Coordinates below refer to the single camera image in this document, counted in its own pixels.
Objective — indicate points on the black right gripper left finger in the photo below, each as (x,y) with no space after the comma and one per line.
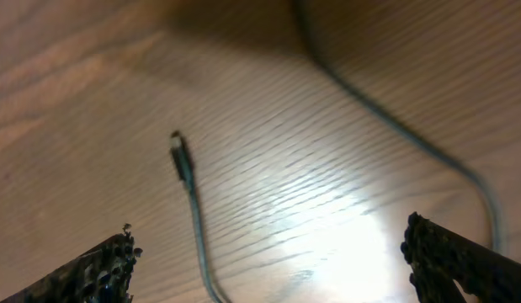
(100,275)

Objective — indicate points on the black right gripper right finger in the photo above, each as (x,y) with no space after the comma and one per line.
(446,265)

